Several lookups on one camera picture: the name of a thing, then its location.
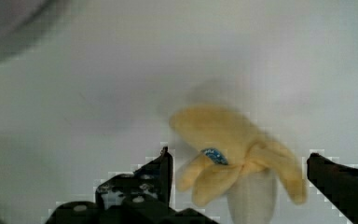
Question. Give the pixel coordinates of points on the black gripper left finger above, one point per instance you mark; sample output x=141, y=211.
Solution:
x=146, y=190

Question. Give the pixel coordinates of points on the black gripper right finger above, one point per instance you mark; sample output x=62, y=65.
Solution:
x=337, y=182

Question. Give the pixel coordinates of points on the yellow plush banana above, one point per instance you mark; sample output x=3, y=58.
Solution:
x=229, y=147

